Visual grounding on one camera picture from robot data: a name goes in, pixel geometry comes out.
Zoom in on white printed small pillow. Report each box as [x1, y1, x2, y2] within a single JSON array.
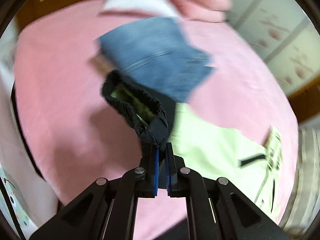
[[100, 0, 181, 18]]

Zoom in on pink plush bed blanket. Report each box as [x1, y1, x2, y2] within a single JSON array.
[[14, 0, 298, 223]]

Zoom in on sofa with lace cover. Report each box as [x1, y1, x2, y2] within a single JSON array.
[[279, 128, 319, 237]]

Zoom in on green and black hooded jacket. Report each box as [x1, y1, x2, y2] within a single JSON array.
[[101, 70, 282, 215]]

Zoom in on folded cream garment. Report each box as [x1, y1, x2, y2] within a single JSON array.
[[89, 54, 116, 76]]

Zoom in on folded blue jeans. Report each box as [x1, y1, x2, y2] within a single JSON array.
[[98, 17, 214, 102]]

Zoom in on floral sliding wardrobe doors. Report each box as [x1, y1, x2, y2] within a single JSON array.
[[227, 0, 319, 95]]

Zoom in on cartoon printed bed sheet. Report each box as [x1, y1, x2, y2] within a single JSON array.
[[1, 19, 30, 239]]

